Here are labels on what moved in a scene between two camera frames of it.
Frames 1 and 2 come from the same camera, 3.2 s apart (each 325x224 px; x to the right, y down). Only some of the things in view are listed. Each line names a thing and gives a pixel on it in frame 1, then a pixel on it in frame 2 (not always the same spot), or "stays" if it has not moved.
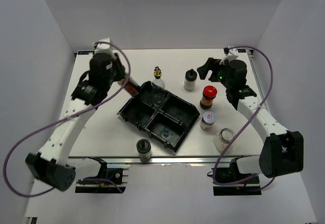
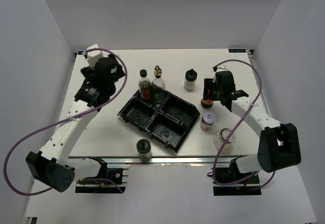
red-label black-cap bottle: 130,89 -> 144,86
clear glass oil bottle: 158,88 stays
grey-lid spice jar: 207,121 stays
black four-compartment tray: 167,122 stays
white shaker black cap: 190,77 stays
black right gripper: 203,70 -> 208,85
